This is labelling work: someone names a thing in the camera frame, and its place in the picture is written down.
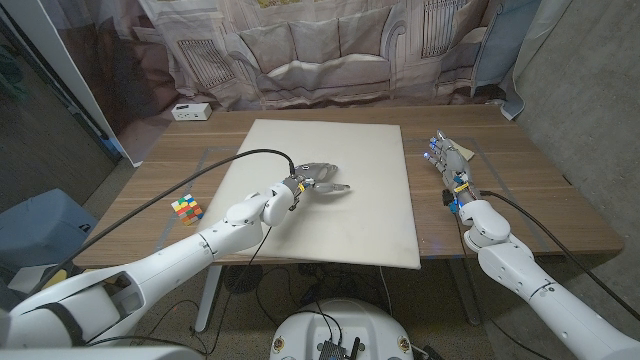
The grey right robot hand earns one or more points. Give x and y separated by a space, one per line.
456 165

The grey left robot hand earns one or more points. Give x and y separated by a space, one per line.
310 175

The white memory foam sheet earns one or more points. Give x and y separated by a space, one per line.
370 220

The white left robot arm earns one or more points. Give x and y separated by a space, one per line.
235 230

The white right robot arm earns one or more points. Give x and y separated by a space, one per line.
510 265

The multicoloured Rubik's cube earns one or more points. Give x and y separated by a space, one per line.
187 210

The small yellow sponge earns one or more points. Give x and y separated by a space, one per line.
468 153

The black round floor fan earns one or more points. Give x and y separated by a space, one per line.
242 279

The printed sofa backdrop cloth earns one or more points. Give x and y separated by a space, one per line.
320 50

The grey table leg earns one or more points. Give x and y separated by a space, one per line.
465 295

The white power strip box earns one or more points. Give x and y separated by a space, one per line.
191 112

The pale fabric curtain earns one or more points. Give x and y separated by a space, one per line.
530 50

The white robot torso base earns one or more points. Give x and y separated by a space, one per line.
350 325

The white table leg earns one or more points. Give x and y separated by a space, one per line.
207 300

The white partition board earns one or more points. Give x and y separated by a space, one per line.
62 65

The yellow and black floor object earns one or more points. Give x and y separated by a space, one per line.
56 277

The blue plastic bin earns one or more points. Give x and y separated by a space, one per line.
40 230

